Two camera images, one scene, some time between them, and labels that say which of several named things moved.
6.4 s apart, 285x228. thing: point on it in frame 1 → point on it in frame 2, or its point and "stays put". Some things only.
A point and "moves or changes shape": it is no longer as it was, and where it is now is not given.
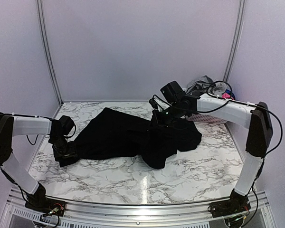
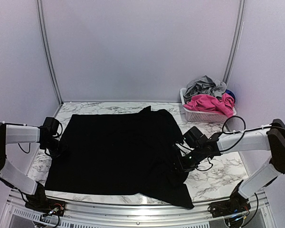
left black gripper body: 62,148 → 55,148
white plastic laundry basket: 200,117 stays put
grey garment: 206,84 stays put
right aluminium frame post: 236,39 stays put
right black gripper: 157,120 → 182,166
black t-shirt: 117,133 moves or changes shape
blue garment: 229,91 stays put
